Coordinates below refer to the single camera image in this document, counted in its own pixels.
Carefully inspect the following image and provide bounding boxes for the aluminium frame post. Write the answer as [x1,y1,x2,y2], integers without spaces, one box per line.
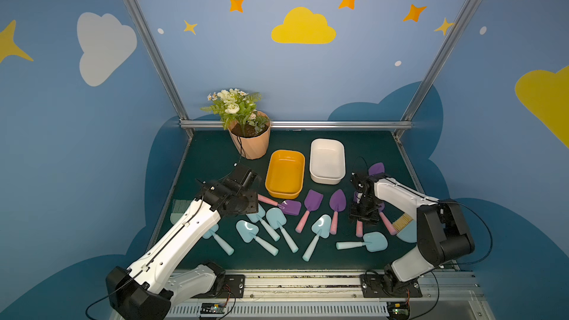
[394,0,483,142]
[123,0,194,139]

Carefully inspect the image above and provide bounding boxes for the purple square shovel pink handle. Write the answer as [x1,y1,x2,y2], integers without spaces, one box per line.
[295,190,324,233]

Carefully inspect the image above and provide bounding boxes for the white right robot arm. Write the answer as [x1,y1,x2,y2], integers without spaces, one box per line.
[350,173,475,298]

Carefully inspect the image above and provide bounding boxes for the purple pointed shovel pink handle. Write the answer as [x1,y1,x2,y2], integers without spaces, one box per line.
[329,189,347,235]

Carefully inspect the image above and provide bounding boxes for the rear aluminium crossbar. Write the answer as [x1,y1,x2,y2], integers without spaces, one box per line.
[179,120,413,130]

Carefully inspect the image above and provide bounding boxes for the yellow plastic storage box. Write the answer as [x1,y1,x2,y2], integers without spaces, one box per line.
[265,150,305,199]

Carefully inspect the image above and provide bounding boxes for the circuit board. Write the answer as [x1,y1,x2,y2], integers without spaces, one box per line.
[199,303,227,317]
[387,302,410,320]

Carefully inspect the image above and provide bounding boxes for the light blue shovel upper left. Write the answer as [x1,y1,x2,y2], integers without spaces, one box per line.
[246,204,280,241]

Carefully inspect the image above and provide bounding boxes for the light blue shovel far left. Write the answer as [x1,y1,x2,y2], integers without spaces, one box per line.
[202,224,235,256]

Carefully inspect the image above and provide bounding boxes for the purple square shovel lying sideways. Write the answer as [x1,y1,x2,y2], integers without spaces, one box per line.
[257,194,302,216]

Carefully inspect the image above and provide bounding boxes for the aluminium rail front frame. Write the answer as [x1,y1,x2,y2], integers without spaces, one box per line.
[164,270,495,319]

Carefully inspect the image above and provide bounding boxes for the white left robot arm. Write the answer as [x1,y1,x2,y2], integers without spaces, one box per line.
[106,164,259,319]

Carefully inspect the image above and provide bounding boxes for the light blue shovel middle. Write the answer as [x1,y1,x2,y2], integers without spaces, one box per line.
[265,207,299,253]

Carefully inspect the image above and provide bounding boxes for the right circuit board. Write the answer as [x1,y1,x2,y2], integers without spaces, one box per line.
[387,302,410,320]

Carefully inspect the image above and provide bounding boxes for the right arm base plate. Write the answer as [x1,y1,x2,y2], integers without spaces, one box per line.
[359,273,422,299]

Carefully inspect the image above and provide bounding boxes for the right aluminium frame post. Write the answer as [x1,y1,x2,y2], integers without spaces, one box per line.
[394,0,483,142]

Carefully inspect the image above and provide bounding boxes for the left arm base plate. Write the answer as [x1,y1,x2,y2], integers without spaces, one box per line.
[194,274,245,299]

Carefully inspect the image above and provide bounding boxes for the white plastic storage box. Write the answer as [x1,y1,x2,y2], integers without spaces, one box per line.
[309,139,346,185]

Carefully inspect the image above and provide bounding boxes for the light blue pointed shovel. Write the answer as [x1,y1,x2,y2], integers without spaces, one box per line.
[236,220,279,256]
[302,214,332,262]

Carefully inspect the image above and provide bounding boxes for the left aluminium frame post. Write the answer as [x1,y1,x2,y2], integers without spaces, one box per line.
[123,0,194,139]

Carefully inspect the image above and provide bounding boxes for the left circuit board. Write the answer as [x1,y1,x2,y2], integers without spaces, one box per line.
[199,303,227,317]

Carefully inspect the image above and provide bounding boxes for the potted white flower plant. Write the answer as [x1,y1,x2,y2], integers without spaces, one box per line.
[201,88,271,160]

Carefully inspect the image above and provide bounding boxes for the blue hand brush tan bristles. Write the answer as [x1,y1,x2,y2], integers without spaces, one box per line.
[392,213,417,244]

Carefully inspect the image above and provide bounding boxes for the light blue shovel lying right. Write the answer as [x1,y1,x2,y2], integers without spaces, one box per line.
[336,232,388,253]

